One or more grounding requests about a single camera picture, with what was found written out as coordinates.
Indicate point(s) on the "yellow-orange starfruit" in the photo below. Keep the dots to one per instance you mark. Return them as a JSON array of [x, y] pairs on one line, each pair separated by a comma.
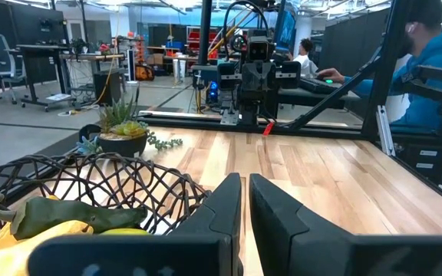
[[6, 257]]

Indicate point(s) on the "blue-lit computer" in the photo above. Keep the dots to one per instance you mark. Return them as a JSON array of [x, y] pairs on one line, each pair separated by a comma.
[[213, 90]]

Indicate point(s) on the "black standing desk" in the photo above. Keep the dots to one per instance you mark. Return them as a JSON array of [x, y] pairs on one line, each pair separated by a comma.
[[38, 48]]

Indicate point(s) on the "black pole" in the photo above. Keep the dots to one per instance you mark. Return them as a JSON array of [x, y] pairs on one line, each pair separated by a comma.
[[205, 30]]

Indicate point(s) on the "silver metal bracket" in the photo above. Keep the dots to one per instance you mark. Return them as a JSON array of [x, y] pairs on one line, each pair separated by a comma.
[[385, 130]]

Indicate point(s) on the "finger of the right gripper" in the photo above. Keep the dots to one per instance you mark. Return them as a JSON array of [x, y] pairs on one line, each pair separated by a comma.
[[251, 78], [268, 78]]

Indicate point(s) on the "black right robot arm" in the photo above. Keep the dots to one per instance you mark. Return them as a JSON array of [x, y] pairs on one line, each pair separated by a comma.
[[259, 111]]

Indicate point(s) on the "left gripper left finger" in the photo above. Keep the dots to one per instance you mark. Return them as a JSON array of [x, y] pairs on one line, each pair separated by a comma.
[[228, 214]]

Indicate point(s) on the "person's hand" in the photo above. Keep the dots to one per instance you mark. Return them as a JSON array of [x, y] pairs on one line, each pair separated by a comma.
[[330, 74]]

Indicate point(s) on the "red shelf rack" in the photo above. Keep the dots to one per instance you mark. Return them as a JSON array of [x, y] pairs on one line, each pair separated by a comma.
[[196, 38]]

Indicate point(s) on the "potted succulent plant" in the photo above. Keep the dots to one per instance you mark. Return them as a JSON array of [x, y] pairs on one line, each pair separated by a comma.
[[123, 143]]

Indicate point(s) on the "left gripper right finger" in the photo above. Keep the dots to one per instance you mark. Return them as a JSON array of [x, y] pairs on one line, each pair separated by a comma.
[[271, 230]]

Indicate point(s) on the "red tag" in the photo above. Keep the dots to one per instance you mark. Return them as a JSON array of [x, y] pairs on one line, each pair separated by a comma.
[[268, 129]]

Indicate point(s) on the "black computer tower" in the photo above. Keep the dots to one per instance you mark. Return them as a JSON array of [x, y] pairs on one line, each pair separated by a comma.
[[106, 86]]

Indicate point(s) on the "yellow-green apple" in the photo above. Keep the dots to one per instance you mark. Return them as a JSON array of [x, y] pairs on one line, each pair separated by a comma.
[[125, 231]]

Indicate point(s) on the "white paper on floor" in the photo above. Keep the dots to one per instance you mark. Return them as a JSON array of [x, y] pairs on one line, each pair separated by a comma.
[[58, 97]]

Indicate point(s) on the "white bin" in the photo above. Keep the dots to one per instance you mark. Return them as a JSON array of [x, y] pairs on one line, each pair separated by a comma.
[[179, 71]]

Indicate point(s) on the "orange bag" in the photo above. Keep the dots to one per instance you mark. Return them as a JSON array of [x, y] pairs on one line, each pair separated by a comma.
[[144, 73]]

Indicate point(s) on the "black work desk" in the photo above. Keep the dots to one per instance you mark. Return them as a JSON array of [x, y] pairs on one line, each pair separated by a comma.
[[313, 99]]

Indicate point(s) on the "black box with white labels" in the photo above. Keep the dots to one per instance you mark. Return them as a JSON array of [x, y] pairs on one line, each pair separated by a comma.
[[436, 168]]

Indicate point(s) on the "black keyboard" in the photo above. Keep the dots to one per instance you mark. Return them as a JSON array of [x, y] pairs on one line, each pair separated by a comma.
[[318, 86]]

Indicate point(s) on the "person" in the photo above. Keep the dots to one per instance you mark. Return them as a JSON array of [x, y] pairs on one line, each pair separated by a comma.
[[305, 63], [436, 50]]

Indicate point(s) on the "blue-lit monitor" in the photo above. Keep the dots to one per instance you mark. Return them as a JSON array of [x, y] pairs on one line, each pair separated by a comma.
[[286, 27]]

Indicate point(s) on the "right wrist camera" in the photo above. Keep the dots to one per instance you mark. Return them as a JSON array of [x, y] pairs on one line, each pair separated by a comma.
[[260, 50]]

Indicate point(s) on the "dark green pepper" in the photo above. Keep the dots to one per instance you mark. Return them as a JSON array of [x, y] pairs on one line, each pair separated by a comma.
[[71, 216]]

